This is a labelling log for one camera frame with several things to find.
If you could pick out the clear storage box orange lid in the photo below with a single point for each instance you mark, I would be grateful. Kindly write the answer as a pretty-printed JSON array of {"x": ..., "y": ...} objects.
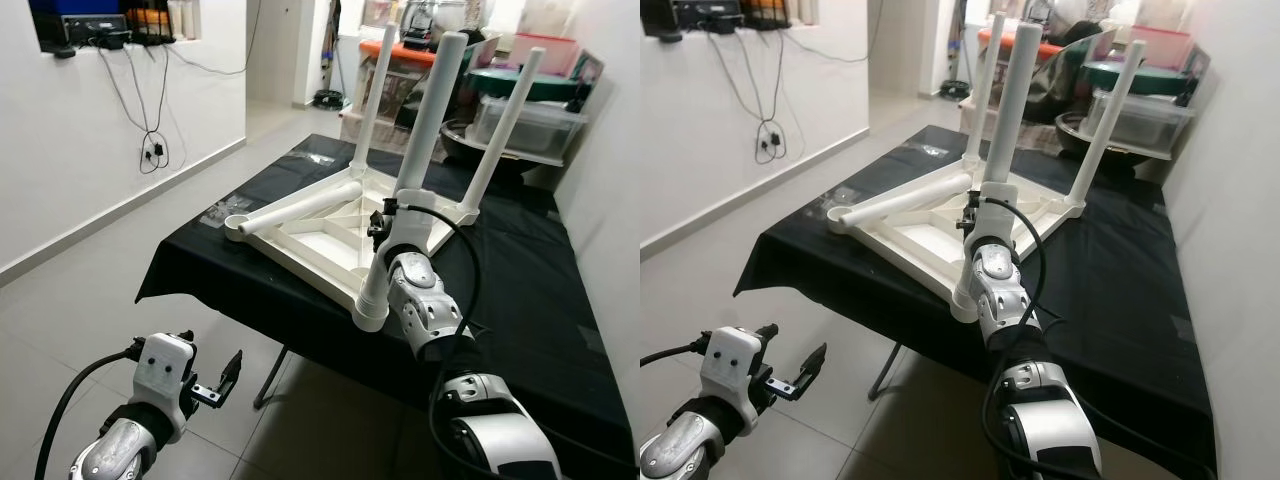
[
  {"x": 410, "y": 52},
  {"x": 1052, "y": 50}
]

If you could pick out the black set-top box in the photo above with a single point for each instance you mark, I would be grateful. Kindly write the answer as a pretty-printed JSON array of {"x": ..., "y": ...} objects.
[
  {"x": 705, "y": 15},
  {"x": 95, "y": 28}
]

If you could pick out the black antenna router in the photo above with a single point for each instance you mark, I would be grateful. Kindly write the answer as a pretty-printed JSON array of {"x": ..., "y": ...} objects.
[
  {"x": 150, "y": 38},
  {"x": 770, "y": 22}
]

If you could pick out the clear plastic bag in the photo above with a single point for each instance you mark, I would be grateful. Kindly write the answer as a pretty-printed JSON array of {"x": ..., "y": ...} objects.
[
  {"x": 212, "y": 215},
  {"x": 315, "y": 158},
  {"x": 925, "y": 150}
]

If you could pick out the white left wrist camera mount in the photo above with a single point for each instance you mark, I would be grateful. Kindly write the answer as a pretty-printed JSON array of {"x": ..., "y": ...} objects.
[
  {"x": 165, "y": 365},
  {"x": 730, "y": 360}
]

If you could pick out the black round wok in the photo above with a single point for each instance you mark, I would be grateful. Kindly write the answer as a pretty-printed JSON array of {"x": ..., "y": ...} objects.
[
  {"x": 1070, "y": 135},
  {"x": 455, "y": 145}
]

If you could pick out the white chest freezer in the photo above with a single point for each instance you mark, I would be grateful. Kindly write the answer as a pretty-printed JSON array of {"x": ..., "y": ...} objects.
[{"x": 350, "y": 70}]

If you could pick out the black tablecloth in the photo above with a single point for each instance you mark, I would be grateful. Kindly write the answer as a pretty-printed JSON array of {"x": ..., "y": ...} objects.
[
  {"x": 1120, "y": 290},
  {"x": 520, "y": 300}
]

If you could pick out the beige cloth covered bench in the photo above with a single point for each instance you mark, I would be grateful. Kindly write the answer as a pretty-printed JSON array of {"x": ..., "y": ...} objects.
[
  {"x": 1050, "y": 125},
  {"x": 345, "y": 122}
]

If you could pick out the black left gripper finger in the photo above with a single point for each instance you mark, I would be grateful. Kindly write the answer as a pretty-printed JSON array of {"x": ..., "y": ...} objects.
[
  {"x": 768, "y": 334},
  {"x": 814, "y": 368},
  {"x": 186, "y": 338},
  {"x": 232, "y": 372}
]

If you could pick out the dark metal folding table frame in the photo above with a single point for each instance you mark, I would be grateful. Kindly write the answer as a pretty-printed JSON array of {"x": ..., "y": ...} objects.
[
  {"x": 885, "y": 370},
  {"x": 270, "y": 378}
]

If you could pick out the white cylindrical container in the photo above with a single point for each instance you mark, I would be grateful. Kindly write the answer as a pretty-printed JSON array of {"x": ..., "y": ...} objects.
[
  {"x": 175, "y": 20},
  {"x": 795, "y": 12}
]

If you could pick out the black kitchen appliance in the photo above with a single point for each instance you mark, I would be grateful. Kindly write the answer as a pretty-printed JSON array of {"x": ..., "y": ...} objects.
[
  {"x": 420, "y": 20},
  {"x": 1042, "y": 12}
]

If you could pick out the clear plastic container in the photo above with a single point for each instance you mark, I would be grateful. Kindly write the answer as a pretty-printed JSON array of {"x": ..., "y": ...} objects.
[
  {"x": 1150, "y": 120},
  {"x": 545, "y": 125}
]

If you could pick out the pink plastic tub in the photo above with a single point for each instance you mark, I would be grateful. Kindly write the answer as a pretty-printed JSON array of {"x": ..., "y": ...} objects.
[
  {"x": 1165, "y": 45},
  {"x": 555, "y": 50}
]

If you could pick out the black remote control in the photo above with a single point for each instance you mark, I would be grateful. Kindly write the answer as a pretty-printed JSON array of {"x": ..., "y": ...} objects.
[
  {"x": 65, "y": 52},
  {"x": 670, "y": 39}
]

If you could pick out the black plug adapter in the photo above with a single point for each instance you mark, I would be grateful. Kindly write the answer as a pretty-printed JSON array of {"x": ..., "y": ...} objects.
[
  {"x": 770, "y": 142},
  {"x": 155, "y": 152}
]

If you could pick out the beige cylindrical container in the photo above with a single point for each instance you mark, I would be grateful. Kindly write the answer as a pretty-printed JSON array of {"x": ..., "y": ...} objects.
[
  {"x": 190, "y": 20},
  {"x": 810, "y": 12}
]

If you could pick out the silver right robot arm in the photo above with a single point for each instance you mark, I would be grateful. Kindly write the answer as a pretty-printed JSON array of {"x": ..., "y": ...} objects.
[
  {"x": 1000, "y": 290},
  {"x": 425, "y": 300}
]

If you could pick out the green pot lid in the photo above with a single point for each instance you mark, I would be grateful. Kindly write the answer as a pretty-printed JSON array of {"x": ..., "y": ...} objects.
[
  {"x": 490, "y": 82},
  {"x": 1100, "y": 78}
]

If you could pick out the white plastic table top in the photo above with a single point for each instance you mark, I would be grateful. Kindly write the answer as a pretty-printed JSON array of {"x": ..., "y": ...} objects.
[
  {"x": 310, "y": 245},
  {"x": 920, "y": 240}
]

